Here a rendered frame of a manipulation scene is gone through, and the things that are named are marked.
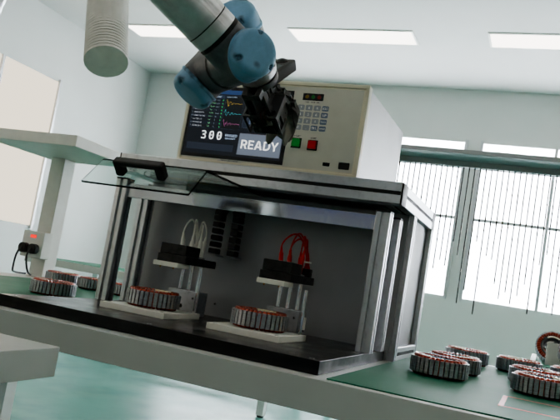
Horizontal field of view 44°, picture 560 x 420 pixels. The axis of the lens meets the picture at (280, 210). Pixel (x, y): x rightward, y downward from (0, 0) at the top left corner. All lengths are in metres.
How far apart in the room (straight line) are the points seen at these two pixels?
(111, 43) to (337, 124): 1.33
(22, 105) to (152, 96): 2.30
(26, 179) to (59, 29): 1.68
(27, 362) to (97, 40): 1.87
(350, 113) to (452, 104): 6.59
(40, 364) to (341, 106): 0.86
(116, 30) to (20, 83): 5.01
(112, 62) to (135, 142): 6.67
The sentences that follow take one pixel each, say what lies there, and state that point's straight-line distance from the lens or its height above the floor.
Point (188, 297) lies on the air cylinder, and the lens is 1.56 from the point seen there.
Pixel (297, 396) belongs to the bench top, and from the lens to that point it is 1.06.
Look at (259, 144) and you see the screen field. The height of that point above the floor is 1.17.
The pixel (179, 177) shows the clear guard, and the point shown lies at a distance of 1.33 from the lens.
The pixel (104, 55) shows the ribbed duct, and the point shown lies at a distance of 2.68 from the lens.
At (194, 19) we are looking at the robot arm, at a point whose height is 1.23.
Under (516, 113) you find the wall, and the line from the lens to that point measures 7.98.
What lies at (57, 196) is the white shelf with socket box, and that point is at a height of 1.04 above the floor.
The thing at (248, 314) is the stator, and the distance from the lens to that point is 1.31.
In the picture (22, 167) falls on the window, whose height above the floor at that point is 1.58.
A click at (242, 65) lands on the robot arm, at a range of 1.03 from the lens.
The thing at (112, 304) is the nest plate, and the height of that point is 0.78.
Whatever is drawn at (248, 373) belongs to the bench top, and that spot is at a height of 0.73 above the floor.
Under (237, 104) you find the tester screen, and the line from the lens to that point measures 1.60.
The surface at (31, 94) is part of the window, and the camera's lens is 7.79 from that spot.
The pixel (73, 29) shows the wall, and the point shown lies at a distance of 8.32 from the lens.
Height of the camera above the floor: 0.88
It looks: 6 degrees up
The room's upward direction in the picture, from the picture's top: 10 degrees clockwise
